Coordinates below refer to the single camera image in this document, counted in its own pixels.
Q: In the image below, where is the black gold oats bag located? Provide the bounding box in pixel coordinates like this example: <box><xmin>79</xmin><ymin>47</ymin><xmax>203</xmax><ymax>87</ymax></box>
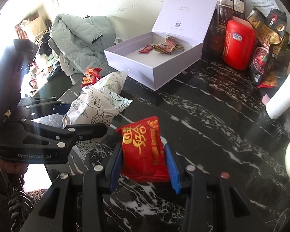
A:
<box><xmin>249</xmin><ymin>9</ymin><xmax>287</xmax><ymax>86</ymax></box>

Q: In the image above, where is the red cylindrical tin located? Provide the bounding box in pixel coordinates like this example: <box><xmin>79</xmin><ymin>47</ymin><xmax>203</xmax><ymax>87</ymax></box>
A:
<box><xmin>222</xmin><ymin>20</ymin><xmax>256</xmax><ymax>70</ymax></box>

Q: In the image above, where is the red cartoon couple snack bag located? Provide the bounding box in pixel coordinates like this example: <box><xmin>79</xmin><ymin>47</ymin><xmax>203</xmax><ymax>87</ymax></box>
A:
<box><xmin>82</xmin><ymin>68</ymin><xmax>102</xmax><ymax>87</ymax></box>

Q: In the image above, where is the red ketchup sachet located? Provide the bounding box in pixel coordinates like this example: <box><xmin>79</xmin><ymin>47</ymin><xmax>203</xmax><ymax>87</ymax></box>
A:
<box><xmin>139</xmin><ymin>44</ymin><xmax>154</xmax><ymax>53</ymax></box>

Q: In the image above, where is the lavender open gift box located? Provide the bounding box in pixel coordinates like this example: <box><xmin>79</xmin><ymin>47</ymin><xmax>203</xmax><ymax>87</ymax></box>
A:
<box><xmin>105</xmin><ymin>0</ymin><xmax>218</xmax><ymax>91</ymax></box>

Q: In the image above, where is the clear jar purple label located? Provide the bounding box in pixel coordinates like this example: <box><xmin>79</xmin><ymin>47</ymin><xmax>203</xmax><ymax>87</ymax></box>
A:
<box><xmin>233</xmin><ymin>0</ymin><xmax>245</xmax><ymax>19</ymax></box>

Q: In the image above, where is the white patterned snack bag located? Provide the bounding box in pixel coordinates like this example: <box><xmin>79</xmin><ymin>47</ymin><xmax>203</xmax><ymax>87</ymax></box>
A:
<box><xmin>63</xmin><ymin>94</ymin><xmax>134</xmax><ymax>150</ymax></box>
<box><xmin>82</xmin><ymin>70</ymin><xmax>129</xmax><ymax>94</ymax></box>

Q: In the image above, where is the grey-green puffer jacket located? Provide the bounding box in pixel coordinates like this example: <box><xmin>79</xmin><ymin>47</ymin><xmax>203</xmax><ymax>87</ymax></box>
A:
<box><xmin>50</xmin><ymin>14</ymin><xmax>116</xmax><ymax>71</ymax></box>

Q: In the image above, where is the red gold-lettered snack packet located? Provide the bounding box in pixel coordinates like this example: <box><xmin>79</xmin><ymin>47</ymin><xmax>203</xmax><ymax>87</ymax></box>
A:
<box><xmin>116</xmin><ymin>116</ymin><xmax>170</xmax><ymax>183</ymax></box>

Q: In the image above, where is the person's left hand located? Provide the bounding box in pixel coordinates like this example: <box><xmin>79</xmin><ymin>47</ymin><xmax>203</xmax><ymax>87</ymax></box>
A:
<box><xmin>0</xmin><ymin>159</ymin><xmax>29</xmax><ymax>175</ymax></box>

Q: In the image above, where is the small dark snack jar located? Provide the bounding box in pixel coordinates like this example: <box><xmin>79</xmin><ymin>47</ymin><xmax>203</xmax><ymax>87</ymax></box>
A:
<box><xmin>246</xmin><ymin>7</ymin><xmax>266</xmax><ymax>30</ymax></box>

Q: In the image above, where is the brown nutritious cereal packet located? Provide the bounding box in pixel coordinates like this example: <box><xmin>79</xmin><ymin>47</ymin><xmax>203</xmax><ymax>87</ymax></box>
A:
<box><xmin>153</xmin><ymin>36</ymin><xmax>184</xmax><ymax>54</ymax></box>

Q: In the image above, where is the tall dark clear jar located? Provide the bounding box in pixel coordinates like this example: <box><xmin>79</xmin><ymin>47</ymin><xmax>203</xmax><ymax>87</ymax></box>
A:
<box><xmin>207</xmin><ymin>0</ymin><xmax>233</xmax><ymax>55</ymax></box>

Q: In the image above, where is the white paper roll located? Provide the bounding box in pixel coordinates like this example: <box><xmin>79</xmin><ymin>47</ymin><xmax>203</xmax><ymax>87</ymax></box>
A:
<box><xmin>266</xmin><ymin>73</ymin><xmax>290</xmax><ymax>119</ymax></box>

